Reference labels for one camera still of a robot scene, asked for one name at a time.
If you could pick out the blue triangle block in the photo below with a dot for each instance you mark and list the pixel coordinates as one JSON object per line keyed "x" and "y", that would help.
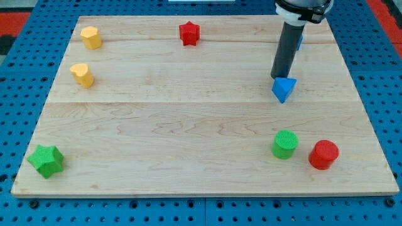
{"x": 283, "y": 87}

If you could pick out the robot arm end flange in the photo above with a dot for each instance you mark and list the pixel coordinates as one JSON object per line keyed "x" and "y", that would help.
{"x": 299, "y": 12}

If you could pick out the blue cube block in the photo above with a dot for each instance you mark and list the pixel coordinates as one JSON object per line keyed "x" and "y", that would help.
{"x": 299, "y": 43}

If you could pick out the wooden board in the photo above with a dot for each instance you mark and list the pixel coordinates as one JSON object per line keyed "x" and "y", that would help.
{"x": 166, "y": 120}

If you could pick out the red star block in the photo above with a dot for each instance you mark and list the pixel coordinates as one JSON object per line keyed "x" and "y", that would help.
{"x": 189, "y": 33}

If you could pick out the green cylinder block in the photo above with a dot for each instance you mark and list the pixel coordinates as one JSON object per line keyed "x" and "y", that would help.
{"x": 284, "y": 144}

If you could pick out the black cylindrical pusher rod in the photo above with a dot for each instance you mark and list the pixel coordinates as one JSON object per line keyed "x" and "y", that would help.
{"x": 287, "y": 47}

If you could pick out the yellow heart block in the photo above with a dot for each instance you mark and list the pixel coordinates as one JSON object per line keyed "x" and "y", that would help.
{"x": 82, "y": 74}

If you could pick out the red cylinder block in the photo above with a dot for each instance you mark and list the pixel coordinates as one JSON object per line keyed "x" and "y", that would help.
{"x": 323, "y": 154}

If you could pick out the yellow hexagon block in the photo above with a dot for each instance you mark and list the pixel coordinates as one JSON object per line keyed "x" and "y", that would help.
{"x": 91, "y": 37}

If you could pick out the green star block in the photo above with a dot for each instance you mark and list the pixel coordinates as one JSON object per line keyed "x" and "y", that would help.
{"x": 47, "y": 160}

